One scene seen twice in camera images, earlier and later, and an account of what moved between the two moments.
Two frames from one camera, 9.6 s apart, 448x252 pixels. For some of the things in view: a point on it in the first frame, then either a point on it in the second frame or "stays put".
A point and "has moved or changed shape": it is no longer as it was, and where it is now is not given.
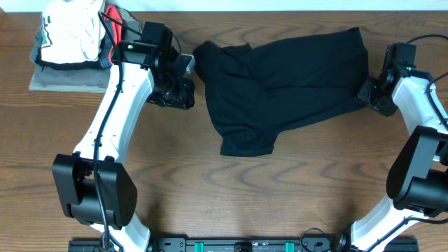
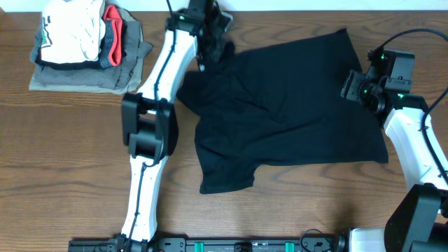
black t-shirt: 255,92 has moved or changed shape
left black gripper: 183,100 to 216,56
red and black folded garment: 113,36 stays put
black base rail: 243,244 stays put
